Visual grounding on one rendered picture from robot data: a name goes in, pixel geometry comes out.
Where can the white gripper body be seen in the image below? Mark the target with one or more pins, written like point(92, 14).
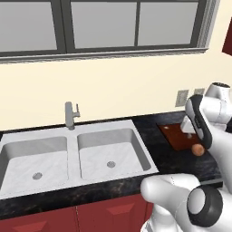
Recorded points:
point(187, 124)

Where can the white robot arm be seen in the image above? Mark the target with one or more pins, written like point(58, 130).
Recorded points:
point(211, 142)

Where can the dark red tray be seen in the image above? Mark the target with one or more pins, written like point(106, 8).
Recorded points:
point(178, 136)

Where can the round orange-brown produce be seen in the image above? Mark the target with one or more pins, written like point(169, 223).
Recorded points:
point(198, 149)

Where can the white double sink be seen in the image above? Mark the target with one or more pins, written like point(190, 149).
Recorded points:
point(75, 157)

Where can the grey sink faucet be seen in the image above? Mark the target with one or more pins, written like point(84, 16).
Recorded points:
point(70, 116)

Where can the red cupboard door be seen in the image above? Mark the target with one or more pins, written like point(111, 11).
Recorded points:
point(113, 214)
point(37, 222)
point(149, 212)

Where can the grey framed window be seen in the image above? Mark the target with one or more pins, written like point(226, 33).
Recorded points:
point(102, 27)

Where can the grey wall outlet plate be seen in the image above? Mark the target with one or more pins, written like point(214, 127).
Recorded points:
point(199, 91)
point(181, 98)

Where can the dark red wall cupboard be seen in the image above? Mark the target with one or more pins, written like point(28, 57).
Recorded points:
point(227, 34)

